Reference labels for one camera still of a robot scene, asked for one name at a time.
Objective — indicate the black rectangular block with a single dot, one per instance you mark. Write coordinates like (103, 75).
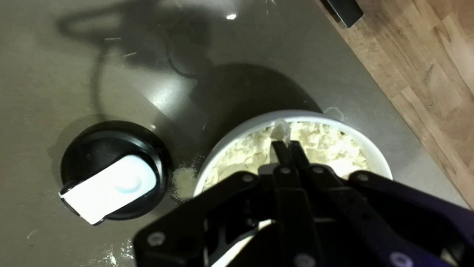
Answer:
(342, 9)

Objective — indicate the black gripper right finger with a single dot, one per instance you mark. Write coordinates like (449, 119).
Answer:
(374, 217)

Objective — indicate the black lid with white flap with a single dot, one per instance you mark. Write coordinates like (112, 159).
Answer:
(97, 153)

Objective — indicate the white ceramic bowl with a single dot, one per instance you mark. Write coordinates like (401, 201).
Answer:
(223, 141)

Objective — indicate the beige protein powder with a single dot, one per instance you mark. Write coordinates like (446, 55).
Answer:
(326, 146)

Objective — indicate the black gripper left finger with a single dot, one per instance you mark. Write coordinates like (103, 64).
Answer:
(231, 213)

